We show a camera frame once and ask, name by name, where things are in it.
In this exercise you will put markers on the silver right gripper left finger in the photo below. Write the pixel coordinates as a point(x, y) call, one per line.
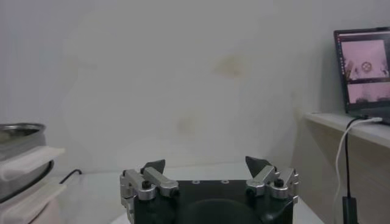
point(155, 182)

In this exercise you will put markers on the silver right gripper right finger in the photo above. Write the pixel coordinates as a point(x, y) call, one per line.
point(265, 179)

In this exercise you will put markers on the black laptop with pink screen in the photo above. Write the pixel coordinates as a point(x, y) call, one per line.
point(362, 61)

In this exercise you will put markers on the white side table with adapter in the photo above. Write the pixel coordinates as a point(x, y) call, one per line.
point(365, 170)

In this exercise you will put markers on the steel perforated steamer basket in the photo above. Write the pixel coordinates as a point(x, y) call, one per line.
point(21, 137)

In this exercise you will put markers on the cream electric cooker base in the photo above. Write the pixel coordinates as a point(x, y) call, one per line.
point(30, 210)

